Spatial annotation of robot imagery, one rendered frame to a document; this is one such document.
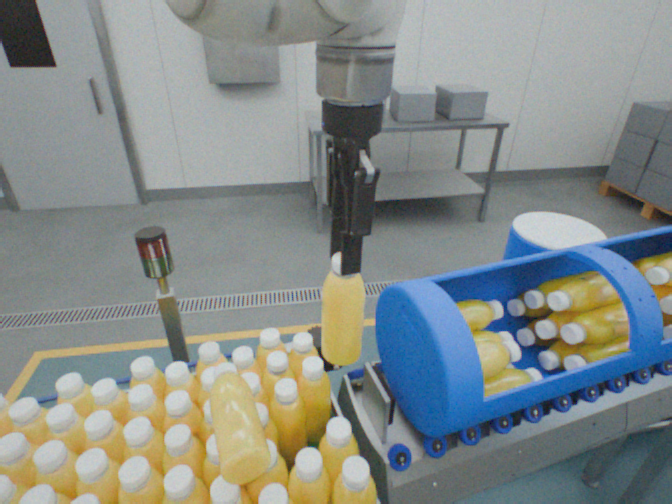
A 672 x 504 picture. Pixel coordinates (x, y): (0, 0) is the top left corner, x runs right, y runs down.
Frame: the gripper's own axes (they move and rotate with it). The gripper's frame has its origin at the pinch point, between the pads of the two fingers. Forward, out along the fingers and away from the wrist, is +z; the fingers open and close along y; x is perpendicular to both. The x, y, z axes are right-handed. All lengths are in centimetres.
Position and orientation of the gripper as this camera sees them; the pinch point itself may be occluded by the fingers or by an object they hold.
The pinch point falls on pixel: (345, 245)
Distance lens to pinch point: 58.0
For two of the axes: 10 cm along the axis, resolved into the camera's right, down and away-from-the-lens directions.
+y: -3.2, -4.8, 8.2
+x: -9.5, 1.4, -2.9
